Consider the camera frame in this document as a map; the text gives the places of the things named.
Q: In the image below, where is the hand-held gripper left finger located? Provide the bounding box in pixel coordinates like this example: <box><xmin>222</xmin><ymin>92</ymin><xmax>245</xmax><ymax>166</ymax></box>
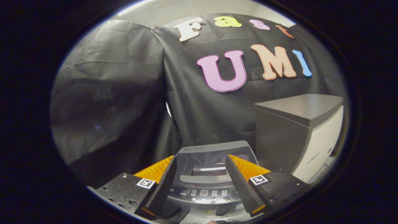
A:
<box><xmin>96</xmin><ymin>155</ymin><xmax>178</xmax><ymax>221</ymax></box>

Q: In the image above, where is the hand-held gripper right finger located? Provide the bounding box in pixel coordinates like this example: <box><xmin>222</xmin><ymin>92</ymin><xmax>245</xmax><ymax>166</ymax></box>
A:
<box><xmin>225</xmin><ymin>154</ymin><xmax>310</xmax><ymax>217</ymax></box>

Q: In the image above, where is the grey washing machine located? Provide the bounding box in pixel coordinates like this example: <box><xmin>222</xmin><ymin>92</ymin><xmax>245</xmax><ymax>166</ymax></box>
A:
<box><xmin>162</xmin><ymin>141</ymin><xmax>260</xmax><ymax>224</ymax></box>

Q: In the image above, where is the white cabinet with grey top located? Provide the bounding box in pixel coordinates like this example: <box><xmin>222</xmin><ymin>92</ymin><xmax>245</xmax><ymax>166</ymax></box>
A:
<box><xmin>254</xmin><ymin>94</ymin><xmax>344</xmax><ymax>184</ymax></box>

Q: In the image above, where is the black backdrop cloth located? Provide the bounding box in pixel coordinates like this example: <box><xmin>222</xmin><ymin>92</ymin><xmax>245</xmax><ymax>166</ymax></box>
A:
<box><xmin>50</xmin><ymin>12</ymin><xmax>347</xmax><ymax>187</ymax></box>

